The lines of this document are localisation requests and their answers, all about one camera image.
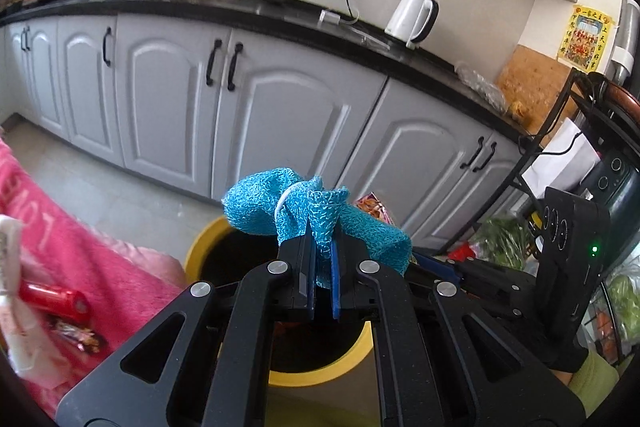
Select blue mesh cloth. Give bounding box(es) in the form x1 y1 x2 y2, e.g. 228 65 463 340
221 168 413 290

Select red plastic bag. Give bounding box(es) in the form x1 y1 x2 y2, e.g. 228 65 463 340
447 242 481 263

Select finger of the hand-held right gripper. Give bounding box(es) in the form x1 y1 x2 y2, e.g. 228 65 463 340
411 251 463 282

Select row of white cabinet doors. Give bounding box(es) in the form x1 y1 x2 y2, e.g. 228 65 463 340
0 12 536 258

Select clear plastic bag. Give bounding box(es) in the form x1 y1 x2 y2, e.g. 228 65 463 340
454 62 508 112

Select black toaster oven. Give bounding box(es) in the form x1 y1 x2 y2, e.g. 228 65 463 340
577 147 640 228

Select white electric kettle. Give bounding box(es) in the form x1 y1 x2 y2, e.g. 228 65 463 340
385 0 440 50

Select white pipe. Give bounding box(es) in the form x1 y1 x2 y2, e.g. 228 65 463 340
607 0 640 85

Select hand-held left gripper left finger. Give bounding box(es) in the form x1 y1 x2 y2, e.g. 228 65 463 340
55 234 321 427

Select yellow wall poster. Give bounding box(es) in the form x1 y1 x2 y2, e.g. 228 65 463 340
557 4 615 72

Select black countertop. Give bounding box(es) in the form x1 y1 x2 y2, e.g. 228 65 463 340
0 0 541 148

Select wooden board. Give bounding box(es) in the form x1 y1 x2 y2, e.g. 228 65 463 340
495 46 583 135

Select red shiny wrapper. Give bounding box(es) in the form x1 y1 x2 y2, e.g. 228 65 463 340
20 282 91 323

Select colourful snack packet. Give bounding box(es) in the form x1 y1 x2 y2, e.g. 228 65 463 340
354 193 396 228

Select pink printed blanket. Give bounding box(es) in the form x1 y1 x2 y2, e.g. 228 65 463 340
0 139 193 418

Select dark candy wrapper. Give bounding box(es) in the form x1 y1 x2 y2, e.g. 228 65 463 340
50 319 108 353

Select green leafy vegetables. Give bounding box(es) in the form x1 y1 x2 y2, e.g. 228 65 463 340
602 274 640 323
472 217 538 270

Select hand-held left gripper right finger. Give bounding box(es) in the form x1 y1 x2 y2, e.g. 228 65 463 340
327 234 587 427

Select white plastic wrapper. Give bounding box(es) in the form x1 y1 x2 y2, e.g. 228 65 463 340
0 216 66 388

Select black metal rack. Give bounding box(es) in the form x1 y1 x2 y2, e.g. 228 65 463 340
495 69 640 358

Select yellow trash bin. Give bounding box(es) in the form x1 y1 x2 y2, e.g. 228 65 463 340
184 216 373 388

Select white paper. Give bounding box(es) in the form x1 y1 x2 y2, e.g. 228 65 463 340
522 119 601 200

